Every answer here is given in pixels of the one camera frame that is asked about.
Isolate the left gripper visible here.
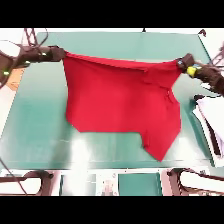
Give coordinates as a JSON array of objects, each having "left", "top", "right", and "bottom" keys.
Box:
[{"left": 49, "top": 45, "right": 67, "bottom": 63}]

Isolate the red T-shirt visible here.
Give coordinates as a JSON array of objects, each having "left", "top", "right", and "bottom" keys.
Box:
[{"left": 62, "top": 51, "right": 184, "bottom": 163}]

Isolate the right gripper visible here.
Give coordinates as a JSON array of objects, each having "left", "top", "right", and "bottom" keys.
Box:
[{"left": 176, "top": 52, "right": 196, "bottom": 73}]

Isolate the white garment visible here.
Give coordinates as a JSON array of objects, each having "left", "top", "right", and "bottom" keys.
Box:
[{"left": 192, "top": 95, "right": 224, "bottom": 168}]

